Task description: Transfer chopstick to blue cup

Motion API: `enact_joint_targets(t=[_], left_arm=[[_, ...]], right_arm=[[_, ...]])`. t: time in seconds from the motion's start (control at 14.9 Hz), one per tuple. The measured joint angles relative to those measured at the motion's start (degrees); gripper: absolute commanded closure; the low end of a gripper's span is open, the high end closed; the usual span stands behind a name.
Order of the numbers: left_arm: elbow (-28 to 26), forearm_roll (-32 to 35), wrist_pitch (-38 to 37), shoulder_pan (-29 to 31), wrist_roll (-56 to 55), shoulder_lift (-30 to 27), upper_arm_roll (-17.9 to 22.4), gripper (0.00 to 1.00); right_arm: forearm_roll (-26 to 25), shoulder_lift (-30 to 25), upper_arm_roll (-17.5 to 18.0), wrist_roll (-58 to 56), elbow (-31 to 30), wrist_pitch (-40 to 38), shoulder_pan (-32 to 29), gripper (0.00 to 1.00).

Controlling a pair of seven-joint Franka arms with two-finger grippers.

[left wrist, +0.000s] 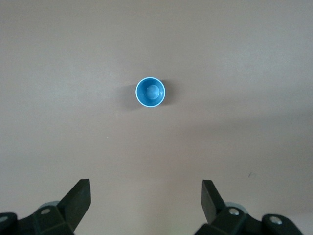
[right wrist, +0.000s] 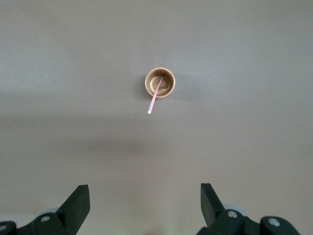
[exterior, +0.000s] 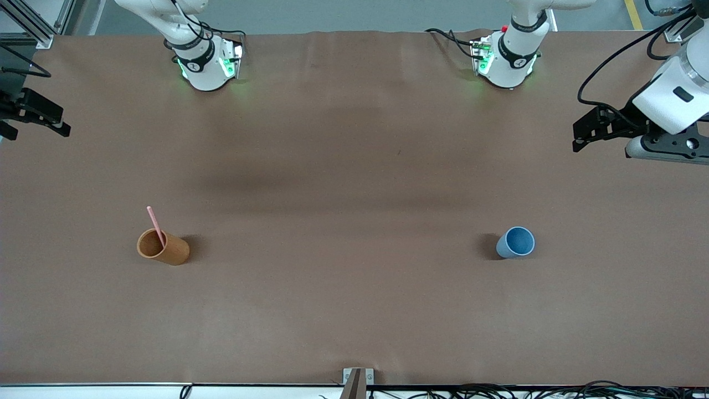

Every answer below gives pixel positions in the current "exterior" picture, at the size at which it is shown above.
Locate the black left base cable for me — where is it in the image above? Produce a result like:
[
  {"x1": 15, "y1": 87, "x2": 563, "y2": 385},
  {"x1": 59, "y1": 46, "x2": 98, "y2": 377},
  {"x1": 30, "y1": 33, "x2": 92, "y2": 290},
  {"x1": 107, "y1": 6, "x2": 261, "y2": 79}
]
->
[{"x1": 425, "y1": 28, "x2": 478, "y2": 59}]

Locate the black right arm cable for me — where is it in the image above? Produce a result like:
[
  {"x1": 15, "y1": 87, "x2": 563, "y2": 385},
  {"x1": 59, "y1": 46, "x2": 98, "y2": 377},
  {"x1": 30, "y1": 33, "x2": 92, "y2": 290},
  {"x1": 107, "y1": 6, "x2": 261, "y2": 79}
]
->
[{"x1": 0, "y1": 43, "x2": 52, "y2": 78}]

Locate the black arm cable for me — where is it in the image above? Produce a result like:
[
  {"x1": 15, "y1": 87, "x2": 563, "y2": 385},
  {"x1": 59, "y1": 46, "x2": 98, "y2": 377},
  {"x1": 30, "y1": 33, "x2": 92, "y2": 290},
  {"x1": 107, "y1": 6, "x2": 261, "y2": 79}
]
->
[
  {"x1": 0, "y1": 43, "x2": 52, "y2": 78},
  {"x1": 577, "y1": 4, "x2": 696, "y2": 120}
]

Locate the pink chopstick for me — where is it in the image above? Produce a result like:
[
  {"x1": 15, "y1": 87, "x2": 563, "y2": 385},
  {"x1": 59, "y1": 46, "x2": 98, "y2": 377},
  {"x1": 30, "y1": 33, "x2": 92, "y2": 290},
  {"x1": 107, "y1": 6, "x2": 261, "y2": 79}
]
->
[{"x1": 146, "y1": 206, "x2": 167, "y2": 247}]

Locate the orange cylindrical cup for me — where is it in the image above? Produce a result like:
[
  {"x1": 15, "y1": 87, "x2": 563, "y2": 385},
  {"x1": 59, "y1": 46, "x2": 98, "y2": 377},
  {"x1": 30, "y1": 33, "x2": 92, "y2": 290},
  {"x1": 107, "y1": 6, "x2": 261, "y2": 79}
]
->
[{"x1": 137, "y1": 228, "x2": 191, "y2": 266}]

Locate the black right base cable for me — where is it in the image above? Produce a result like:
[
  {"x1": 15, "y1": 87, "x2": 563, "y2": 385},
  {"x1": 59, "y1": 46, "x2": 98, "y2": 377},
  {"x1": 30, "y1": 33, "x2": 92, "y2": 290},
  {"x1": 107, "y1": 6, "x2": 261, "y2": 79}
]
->
[{"x1": 169, "y1": 0, "x2": 248, "y2": 63}]

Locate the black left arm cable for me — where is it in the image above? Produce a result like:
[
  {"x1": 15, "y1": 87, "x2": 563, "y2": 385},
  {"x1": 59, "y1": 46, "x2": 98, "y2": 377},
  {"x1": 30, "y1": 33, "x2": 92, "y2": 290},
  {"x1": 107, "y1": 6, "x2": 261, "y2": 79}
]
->
[{"x1": 577, "y1": 4, "x2": 696, "y2": 120}]

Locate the aluminium frame profile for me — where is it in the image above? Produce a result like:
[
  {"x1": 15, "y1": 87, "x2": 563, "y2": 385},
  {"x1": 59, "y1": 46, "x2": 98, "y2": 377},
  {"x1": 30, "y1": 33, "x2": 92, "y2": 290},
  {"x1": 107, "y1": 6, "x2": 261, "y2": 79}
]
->
[{"x1": 0, "y1": 0, "x2": 75, "y2": 49}]

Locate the black base cable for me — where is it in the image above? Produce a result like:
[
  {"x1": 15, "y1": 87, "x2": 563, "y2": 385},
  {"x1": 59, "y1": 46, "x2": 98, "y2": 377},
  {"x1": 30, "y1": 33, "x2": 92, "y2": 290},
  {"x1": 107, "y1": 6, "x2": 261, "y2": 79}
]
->
[
  {"x1": 169, "y1": 0, "x2": 248, "y2": 63},
  {"x1": 425, "y1": 28, "x2": 478, "y2": 59}
]

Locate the brown table cover sheet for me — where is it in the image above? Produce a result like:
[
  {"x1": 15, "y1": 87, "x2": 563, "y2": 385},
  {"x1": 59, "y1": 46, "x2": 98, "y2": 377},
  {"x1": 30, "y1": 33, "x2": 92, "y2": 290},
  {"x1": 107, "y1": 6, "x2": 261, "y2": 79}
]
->
[{"x1": 0, "y1": 29, "x2": 709, "y2": 387}]

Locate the blue cup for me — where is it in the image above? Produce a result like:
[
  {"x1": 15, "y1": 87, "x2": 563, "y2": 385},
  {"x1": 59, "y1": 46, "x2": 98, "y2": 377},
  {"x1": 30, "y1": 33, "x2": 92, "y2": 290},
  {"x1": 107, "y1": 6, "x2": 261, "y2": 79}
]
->
[{"x1": 496, "y1": 226, "x2": 536, "y2": 259}]

